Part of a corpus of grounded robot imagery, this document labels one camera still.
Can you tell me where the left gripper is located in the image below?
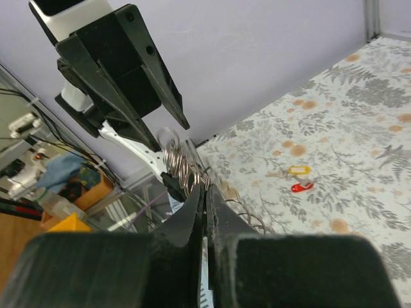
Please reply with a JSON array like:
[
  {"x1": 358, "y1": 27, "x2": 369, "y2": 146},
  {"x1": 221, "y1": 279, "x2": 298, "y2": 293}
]
[{"x1": 56, "y1": 4, "x2": 190, "y2": 152}]

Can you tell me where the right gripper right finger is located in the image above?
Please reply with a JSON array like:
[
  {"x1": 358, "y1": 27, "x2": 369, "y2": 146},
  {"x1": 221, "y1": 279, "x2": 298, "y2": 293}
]
[{"x1": 205, "y1": 185, "x2": 401, "y2": 307}]

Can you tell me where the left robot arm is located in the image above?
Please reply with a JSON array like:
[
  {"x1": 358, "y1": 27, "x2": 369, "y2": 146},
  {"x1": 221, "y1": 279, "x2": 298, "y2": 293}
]
[{"x1": 48, "y1": 1, "x2": 189, "y2": 201}]

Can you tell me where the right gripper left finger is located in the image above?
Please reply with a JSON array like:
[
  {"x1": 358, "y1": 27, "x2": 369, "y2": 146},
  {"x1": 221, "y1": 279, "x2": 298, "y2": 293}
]
[{"x1": 1, "y1": 185, "x2": 205, "y2": 307}]

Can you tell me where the metal ring key organizer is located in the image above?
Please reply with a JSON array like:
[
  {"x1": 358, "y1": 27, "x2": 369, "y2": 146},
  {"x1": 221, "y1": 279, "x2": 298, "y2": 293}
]
[{"x1": 156, "y1": 126, "x2": 274, "y2": 234}]

